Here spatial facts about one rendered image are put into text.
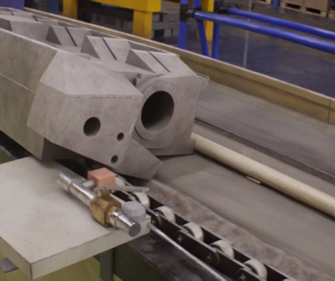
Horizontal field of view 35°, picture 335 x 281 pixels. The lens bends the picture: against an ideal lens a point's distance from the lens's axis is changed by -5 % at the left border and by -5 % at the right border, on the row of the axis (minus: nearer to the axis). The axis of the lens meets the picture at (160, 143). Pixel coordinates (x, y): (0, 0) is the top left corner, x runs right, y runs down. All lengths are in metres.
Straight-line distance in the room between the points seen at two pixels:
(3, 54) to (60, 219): 0.43
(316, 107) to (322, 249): 0.71
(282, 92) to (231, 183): 0.59
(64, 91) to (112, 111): 0.10
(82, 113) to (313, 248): 0.43
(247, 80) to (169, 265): 1.01
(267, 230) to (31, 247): 0.39
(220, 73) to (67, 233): 1.09
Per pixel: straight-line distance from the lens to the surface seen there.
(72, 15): 7.29
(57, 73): 0.89
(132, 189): 0.72
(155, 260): 0.77
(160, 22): 6.65
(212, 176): 1.09
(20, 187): 0.91
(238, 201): 1.00
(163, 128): 1.09
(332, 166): 1.23
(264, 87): 1.65
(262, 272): 0.75
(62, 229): 0.79
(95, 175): 0.87
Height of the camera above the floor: 1.20
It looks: 21 degrees down
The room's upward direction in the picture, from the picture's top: 4 degrees clockwise
